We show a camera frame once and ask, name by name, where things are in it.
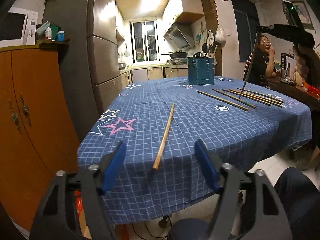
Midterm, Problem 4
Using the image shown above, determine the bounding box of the dark wooden chopstick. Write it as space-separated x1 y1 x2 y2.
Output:
239 31 260 99

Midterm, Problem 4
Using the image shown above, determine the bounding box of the light bamboo chopstick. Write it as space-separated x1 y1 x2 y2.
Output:
152 103 175 171

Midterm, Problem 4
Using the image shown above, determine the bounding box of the kitchen window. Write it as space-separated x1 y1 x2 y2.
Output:
130 19 159 63

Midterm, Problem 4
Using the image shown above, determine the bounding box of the operator right hand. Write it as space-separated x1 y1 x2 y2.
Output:
293 44 319 88

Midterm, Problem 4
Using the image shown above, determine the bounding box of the black product box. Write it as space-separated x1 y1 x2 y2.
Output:
281 53 296 81

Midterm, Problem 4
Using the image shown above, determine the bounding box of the dark curtained window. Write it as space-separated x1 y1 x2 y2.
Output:
231 0 260 62

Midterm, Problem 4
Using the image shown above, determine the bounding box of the seated woman with glasses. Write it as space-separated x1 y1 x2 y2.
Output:
247 34 276 87

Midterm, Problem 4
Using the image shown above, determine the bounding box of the blue grid star tablecloth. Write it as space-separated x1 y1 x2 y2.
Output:
78 77 312 224

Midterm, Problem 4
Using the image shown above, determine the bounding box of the dark wooden side table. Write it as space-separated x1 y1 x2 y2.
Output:
267 77 319 110

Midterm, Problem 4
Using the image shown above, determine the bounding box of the bamboo chopstick green band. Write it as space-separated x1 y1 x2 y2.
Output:
212 88 256 109

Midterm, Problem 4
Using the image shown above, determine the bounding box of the hanging white plastic bag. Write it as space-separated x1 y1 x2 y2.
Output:
215 26 226 43

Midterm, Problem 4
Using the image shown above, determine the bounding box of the orange wooden cabinet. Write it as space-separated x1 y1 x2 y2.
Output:
1 47 79 230

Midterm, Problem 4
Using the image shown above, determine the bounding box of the blue perforated utensil holder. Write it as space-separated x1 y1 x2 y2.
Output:
187 57 215 86

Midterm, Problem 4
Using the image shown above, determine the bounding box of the range hood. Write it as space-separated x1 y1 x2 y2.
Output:
164 23 195 50

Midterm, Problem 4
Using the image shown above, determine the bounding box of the black wok on stove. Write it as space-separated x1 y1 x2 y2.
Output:
162 51 188 59

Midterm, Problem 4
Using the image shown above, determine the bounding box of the white medicine bottle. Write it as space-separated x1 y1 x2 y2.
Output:
44 27 52 40

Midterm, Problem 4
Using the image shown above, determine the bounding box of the silver multi-door refrigerator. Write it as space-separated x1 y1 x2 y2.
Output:
43 0 121 140

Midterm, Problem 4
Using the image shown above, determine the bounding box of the white microwave oven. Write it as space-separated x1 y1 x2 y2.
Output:
0 7 39 48

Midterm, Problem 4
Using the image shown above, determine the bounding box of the framed wall picture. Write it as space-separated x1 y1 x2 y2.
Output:
292 1 313 30

